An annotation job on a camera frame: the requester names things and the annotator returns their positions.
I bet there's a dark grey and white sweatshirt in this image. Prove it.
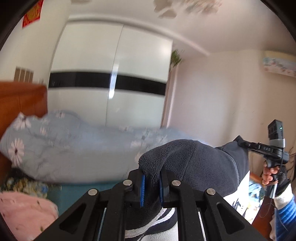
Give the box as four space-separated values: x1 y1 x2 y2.
125 126 251 241

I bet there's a red wall decoration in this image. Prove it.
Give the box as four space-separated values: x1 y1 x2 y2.
22 0 44 29

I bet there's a wooden headboard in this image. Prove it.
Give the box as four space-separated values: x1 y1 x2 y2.
0 81 48 167

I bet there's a blue floral quilt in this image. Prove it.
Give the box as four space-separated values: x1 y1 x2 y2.
0 110 201 186

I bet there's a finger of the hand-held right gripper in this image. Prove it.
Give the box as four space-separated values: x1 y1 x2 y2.
233 136 260 152

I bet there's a green plant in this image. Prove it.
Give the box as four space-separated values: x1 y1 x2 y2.
170 49 183 70

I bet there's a white wardrobe with black stripe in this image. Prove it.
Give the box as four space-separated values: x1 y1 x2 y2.
47 22 174 130

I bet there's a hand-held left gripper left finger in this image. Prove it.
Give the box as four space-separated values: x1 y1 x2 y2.
32 169 148 241

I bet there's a blue garment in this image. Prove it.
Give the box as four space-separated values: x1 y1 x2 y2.
248 181 266 209

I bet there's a person's right hand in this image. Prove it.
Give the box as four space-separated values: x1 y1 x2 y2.
261 166 288 196

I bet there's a wall air conditioner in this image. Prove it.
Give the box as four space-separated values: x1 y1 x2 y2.
261 50 296 77

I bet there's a person's right forearm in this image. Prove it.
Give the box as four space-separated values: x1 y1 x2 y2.
269 185 296 241

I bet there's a pink pillow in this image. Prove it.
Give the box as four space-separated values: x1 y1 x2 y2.
0 191 59 241

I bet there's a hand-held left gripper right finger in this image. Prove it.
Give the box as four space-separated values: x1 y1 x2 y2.
158 167 267 241

